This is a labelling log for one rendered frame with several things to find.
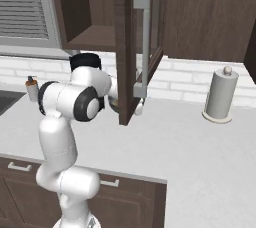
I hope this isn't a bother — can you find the dark bowl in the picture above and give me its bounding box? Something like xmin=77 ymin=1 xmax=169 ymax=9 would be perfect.
xmin=108 ymin=96 xmax=121 ymax=115

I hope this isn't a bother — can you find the open dark wood cabinet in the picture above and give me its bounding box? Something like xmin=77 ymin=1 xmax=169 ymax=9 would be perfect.
xmin=49 ymin=0 xmax=118 ymax=53

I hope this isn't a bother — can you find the dark wood base cabinet door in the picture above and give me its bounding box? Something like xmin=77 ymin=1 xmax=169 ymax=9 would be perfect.
xmin=87 ymin=191 xmax=149 ymax=228
xmin=0 ymin=175 xmax=66 ymax=228

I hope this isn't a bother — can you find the closed dark wood cabinet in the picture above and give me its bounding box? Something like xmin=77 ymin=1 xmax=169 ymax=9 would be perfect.
xmin=162 ymin=0 xmax=256 ymax=64

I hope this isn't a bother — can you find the dark wood side cabinet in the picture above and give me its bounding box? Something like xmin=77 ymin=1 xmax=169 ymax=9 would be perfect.
xmin=242 ymin=17 xmax=256 ymax=85

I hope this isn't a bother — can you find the dark wood drawer front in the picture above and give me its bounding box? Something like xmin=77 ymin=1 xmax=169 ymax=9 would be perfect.
xmin=0 ymin=157 xmax=46 ymax=183
xmin=89 ymin=171 xmax=158 ymax=206

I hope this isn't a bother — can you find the paper towel roll holder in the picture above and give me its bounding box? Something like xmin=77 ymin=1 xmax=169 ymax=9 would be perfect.
xmin=201 ymin=65 xmax=240 ymax=125

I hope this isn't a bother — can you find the soap dispenser bottle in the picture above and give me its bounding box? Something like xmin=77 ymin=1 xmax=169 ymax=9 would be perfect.
xmin=25 ymin=75 xmax=40 ymax=103

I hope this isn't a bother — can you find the grey sink basin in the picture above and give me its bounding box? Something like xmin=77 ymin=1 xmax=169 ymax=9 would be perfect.
xmin=0 ymin=90 xmax=27 ymax=117

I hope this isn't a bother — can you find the window with grey blinds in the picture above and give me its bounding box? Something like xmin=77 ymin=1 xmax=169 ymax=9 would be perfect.
xmin=0 ymin=0 xmax=82 ymax=60

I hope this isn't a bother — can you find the grey cabinet door handle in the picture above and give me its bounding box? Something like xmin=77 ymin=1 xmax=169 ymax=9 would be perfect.
xmin=132 ymin=0 xmax=152 ymax=99

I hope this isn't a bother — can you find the grey drawer handle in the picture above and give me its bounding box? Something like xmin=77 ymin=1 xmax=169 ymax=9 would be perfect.
xmin=7 ymin=161 xmax=33 ymax=173
xmin=99 ymin=178 xmax=120 ymax=188

